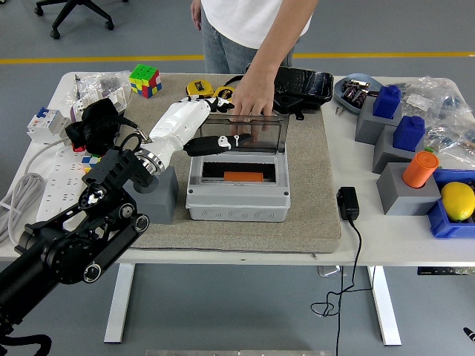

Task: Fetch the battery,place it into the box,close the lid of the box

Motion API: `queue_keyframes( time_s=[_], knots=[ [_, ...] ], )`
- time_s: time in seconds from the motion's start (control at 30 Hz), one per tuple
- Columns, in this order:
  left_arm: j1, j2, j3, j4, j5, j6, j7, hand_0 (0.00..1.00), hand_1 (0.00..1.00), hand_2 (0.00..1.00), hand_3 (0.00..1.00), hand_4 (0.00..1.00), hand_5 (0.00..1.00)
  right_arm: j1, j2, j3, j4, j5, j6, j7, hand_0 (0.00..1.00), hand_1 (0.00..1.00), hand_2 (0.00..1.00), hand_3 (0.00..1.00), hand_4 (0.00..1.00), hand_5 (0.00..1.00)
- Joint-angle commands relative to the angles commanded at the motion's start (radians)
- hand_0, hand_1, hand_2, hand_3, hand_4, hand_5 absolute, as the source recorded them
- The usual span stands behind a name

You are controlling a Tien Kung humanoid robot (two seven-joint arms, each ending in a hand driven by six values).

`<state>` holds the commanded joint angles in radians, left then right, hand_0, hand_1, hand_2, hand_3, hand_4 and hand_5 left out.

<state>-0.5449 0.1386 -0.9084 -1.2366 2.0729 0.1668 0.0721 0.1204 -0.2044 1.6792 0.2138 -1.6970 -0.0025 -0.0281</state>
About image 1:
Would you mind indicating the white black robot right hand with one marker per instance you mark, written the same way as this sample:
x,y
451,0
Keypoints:
x,y
470,333

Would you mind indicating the person's left hand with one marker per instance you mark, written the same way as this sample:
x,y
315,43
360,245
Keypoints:
x,y
254,98

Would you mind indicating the person's right hand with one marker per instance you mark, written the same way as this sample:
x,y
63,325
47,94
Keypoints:
x,y
196,11

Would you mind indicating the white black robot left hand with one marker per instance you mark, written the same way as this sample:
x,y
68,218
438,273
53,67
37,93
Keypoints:
x,y
178,122

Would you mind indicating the smoky transparent box lid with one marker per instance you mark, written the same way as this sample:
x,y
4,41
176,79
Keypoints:
x,y
271,142

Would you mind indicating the orange cylinder battery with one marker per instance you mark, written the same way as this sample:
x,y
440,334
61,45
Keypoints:
x,y
243,176
419,170

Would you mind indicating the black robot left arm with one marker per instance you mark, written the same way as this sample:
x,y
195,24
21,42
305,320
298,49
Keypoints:
x,y
74,244

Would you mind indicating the black table control box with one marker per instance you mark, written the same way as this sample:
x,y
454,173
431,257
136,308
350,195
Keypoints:
x,y
445,271

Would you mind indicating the grey electrical junction box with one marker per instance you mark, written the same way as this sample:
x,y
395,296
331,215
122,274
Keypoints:
x,y
237,202

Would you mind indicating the yellow tape measure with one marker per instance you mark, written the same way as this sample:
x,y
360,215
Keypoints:
x,y
224,92
198,88

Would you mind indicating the person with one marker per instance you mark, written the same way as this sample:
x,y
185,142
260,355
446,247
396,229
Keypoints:
x,y
222,52

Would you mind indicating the large colourful puzzle cube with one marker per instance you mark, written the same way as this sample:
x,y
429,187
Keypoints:
x,y
145,79

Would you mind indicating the black plastic tray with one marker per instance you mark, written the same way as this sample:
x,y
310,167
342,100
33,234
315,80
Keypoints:
x,y
308,85

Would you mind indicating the grey block with round hole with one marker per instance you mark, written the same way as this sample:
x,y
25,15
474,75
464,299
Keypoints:
x,y
402,198
165,200

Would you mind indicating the black cloth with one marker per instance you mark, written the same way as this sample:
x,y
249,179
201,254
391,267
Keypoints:
x,y
96,111

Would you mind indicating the small metal clips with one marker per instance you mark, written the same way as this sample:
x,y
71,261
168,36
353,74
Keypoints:
x,y
339,110

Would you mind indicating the blue-grey bowl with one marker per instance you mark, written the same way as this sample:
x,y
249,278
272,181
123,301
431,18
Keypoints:
x,y
341,98

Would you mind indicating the clear bags with white switches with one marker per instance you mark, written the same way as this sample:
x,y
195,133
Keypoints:
x,y
96,83

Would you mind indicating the small colourful puzzle cube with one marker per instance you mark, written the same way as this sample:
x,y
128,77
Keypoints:
x,y
89,161

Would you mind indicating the small dark batteries bundle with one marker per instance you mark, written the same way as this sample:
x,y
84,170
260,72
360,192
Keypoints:
x,y
354,92

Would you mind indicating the thin metal pen tool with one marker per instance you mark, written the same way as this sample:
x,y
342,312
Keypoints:
x,y
77,87

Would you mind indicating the blue plastic bin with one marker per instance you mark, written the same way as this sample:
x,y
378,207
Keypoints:
x,y
439,224

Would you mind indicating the grey block with square hole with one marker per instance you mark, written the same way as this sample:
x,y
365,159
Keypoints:
x,y
386,157
367,126

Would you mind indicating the black office chair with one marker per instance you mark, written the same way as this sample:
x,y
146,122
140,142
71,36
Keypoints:
x,y
79,9

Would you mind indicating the grey-brown mat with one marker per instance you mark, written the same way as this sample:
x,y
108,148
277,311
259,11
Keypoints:
x,y
241,237

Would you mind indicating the white circuit breaker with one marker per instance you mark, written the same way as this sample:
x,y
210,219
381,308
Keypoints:
x,y
46,124

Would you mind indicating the blue square plug block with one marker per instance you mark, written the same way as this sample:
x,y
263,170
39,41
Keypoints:
x,y
408,133
386,102

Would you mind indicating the yellow lemon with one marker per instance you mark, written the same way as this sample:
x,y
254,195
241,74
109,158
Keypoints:
x,y
458,202

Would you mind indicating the white power strip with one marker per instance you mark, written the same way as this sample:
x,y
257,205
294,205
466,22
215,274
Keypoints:
x,y
61,185

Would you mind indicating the black power adapter plug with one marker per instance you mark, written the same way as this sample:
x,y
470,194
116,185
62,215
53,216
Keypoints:
x,y
348,204

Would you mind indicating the small green piece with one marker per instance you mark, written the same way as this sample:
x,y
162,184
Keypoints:
x,y
429,149

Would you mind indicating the clear bags of small parts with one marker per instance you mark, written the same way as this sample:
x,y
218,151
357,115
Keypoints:
x,y
441,107

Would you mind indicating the black plastic bracket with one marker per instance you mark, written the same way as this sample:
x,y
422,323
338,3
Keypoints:
x,y
291,104

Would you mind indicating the grey under-table bracket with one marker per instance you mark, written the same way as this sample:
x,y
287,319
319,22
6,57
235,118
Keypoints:
x,y
332,270

